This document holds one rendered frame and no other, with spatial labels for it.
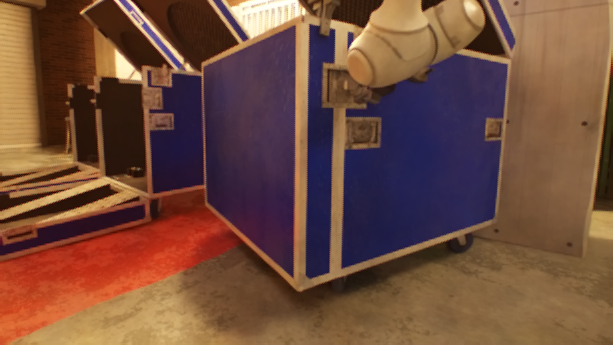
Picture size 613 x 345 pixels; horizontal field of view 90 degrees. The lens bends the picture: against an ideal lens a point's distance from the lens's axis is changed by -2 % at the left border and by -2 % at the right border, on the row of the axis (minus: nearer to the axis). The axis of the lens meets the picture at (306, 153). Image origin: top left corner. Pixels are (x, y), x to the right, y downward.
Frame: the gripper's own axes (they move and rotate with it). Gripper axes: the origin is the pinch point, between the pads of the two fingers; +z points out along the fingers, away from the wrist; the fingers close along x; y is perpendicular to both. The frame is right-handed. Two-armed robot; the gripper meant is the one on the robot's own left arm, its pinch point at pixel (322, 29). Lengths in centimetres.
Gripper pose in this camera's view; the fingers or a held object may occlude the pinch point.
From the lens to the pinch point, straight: 95.8
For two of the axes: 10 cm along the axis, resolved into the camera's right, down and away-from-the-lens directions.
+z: -1.6, 9.9, 0.3
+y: -8.3, -1.2, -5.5
